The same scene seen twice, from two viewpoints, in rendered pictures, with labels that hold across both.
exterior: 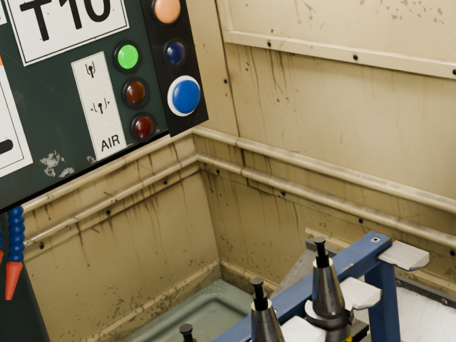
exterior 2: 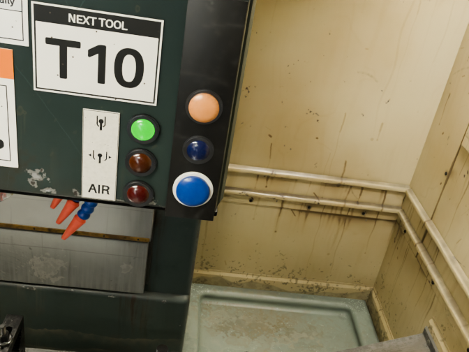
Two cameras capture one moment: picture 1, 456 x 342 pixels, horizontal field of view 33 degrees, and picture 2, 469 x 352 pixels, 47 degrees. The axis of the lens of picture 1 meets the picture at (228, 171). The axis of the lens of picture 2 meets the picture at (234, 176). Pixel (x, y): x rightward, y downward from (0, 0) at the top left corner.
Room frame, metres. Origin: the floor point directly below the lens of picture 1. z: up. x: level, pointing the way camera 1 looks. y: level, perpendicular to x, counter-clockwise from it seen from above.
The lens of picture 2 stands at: (0.32, -0.21, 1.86)
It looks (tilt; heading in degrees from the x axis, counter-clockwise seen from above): 29 degrees down; 30
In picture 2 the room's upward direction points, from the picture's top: 10 degrees clockwise
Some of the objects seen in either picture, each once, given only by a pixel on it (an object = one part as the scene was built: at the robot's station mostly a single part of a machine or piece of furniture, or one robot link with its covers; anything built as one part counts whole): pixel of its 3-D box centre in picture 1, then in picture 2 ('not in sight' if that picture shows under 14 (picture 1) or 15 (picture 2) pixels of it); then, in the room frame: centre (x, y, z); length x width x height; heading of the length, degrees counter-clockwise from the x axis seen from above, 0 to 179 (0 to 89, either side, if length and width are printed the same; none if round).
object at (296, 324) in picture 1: (301, 335); not in sight; (0.81, -0.05, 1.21); 0.07 x 0.05 x 0.01; 37
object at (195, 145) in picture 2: (175, 53); (198, 150); (0.66, 0.03, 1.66); 0.02 x 0.01 x 0.02; 127
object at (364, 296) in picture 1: (356, 294); not in sight; (0.88, -0.14, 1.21); 0.07 x 0.05 x 0.01; 37
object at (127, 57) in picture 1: (127, 56); (143, 129); (0.63, 0.06, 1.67); 0.02 x 0.01 x 0.02; 127
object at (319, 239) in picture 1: (321, 250); not in sight; (0.84, -0.10, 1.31); 0.02 x 0.02 x 0.03
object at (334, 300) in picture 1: (326, 283); not in sight; (0.84, -0.10, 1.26); 0.04 x 0.04 x 0.07
